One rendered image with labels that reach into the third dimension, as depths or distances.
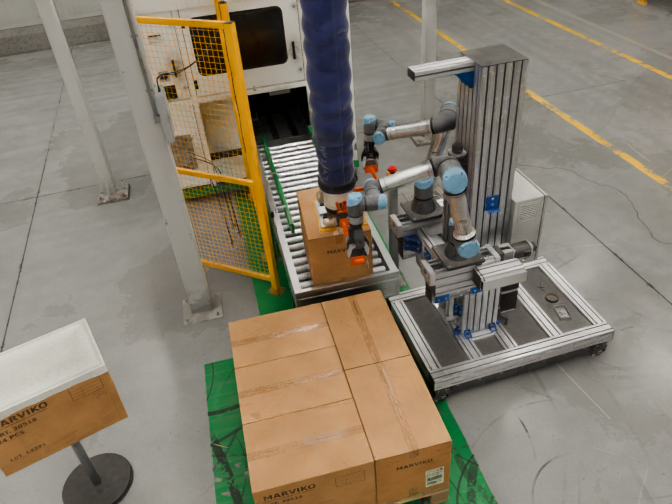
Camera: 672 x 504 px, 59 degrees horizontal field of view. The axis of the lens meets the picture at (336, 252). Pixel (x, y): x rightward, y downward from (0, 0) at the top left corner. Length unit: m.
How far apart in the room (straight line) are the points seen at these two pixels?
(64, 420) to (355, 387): 1.47
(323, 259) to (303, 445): 1.23
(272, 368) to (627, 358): 2.37
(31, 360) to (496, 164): 2.57
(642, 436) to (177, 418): 2.84
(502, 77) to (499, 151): 0.41
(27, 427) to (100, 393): 0.34
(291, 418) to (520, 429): 1.44
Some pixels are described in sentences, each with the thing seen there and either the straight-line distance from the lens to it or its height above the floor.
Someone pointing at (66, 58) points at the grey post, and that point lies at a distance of 6.04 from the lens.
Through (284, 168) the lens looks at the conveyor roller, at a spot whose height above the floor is 0.55.
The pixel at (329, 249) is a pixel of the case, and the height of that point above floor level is 0.85.
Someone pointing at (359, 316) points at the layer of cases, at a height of 0.54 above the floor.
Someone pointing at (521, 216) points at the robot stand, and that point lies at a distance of 3.55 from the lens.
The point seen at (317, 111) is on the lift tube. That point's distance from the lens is 3.19.
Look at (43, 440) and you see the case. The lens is 3.31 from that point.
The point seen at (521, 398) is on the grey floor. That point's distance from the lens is 4.03.
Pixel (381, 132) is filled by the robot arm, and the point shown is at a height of 1.54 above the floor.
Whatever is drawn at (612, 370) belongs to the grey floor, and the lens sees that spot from 4.33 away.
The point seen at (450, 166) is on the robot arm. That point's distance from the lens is 2.88.
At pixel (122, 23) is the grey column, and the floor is 2.19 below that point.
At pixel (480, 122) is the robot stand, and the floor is 1.74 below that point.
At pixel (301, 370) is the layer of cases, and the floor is 0.54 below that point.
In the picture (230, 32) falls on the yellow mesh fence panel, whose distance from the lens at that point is 3.78.
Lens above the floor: 3.07
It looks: 37 degrees down
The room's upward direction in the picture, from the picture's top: 5 degrees counter-clockwise
